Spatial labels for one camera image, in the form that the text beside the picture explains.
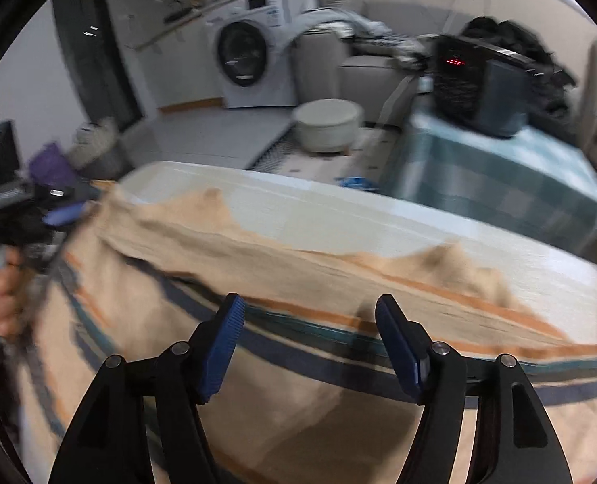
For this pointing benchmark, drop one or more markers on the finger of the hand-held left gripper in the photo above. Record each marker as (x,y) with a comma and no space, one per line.
(64,215)
(64,193)

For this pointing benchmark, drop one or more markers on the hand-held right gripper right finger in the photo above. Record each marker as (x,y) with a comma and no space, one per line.
(402,358)

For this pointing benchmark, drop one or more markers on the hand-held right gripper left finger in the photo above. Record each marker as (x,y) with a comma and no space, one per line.
(223,348)

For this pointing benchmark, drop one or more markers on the beige striped t-shirt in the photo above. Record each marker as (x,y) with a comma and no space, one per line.
(303,413)

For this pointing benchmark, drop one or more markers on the grey clothes pile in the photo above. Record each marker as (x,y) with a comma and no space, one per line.
(369,30)

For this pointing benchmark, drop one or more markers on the person's left hand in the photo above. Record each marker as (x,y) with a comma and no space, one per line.
(11,302)

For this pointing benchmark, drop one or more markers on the purple cloth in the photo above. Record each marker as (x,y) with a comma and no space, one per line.
(51,166)

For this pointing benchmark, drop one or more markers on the grey cloth bundle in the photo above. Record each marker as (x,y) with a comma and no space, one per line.
(102,151)

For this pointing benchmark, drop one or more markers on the dark door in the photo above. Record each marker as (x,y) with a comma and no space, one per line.
(97,45)

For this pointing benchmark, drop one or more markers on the blue bowl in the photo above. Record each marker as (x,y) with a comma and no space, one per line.
(354,182)

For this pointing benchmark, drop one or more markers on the teal checked tablecloth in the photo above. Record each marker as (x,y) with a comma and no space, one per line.
(480,181)

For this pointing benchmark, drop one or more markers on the patterned floor mat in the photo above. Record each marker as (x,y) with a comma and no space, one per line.
(308,164)

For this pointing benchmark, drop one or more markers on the white washing machine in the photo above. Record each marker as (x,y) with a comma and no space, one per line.
(258,75)

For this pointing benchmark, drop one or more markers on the white round container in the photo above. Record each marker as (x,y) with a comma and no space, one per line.
(326,126)

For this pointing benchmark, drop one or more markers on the black appliance with red display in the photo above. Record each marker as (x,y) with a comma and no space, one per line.
(500,96)

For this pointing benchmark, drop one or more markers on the grey sofa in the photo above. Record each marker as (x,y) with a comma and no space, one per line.
(364,75)

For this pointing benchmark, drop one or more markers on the black clothing pile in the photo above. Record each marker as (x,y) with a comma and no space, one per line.
(530,40)

